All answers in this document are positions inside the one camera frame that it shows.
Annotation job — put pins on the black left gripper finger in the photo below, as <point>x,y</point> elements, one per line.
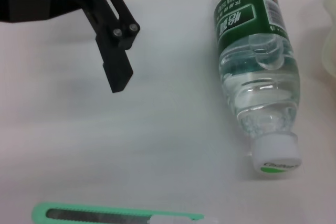
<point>115,58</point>

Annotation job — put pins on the green label water bottle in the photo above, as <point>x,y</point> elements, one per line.
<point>249,24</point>

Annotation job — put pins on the green utility knife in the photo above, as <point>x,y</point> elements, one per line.
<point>39,211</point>

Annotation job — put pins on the translucent green fruit plate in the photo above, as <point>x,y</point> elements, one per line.
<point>332,51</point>

